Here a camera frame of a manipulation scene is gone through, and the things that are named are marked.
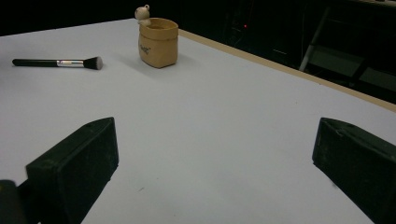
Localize tan pot with bear figure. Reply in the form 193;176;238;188
134;4;180;69

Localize black makeup brush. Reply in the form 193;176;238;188
11;55;105;71

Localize white table cover sheet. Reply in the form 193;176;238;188
0;18;396;224

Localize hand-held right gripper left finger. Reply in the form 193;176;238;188
18;117;120;224

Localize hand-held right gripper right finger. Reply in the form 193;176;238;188
312;117;396;224

